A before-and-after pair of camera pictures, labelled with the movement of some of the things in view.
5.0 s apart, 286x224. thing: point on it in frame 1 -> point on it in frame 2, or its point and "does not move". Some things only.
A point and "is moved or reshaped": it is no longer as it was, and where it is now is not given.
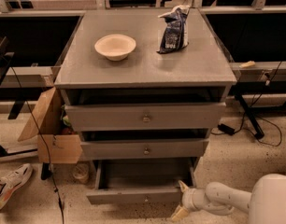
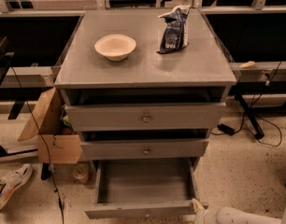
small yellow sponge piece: (248, 64) does not move
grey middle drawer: (144, 148) does not move
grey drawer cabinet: (143, 89) does not move
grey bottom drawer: (140, 182) is moved or reshaped
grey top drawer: (146, 117) does not move
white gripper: (189, 200) -> (209, 217)
